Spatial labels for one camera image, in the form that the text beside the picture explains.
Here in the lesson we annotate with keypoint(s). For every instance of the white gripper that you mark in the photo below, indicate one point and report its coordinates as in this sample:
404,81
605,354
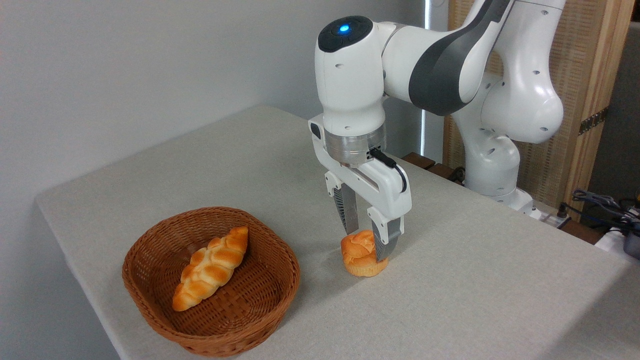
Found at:
380,190

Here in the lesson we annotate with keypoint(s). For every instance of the round knotted bread bun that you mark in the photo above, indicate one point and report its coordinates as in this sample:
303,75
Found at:
357,257

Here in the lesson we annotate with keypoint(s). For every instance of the black plug at robot base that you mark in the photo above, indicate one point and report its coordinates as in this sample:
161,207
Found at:
562,211

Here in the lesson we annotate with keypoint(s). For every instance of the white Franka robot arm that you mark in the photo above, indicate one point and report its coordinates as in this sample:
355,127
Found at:
450,60

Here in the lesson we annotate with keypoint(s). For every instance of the long braided bread loaf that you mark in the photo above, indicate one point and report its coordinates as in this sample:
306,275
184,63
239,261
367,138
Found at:
212,267

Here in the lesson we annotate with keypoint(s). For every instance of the brown woven wicker basket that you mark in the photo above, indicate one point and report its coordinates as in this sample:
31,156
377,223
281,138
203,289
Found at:
160,240

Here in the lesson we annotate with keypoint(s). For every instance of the grey tablecloth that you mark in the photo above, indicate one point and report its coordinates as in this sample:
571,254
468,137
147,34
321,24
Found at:
450,300

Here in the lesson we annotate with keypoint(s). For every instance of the metal hinge on screen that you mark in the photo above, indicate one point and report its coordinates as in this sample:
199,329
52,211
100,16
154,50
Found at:
593,121

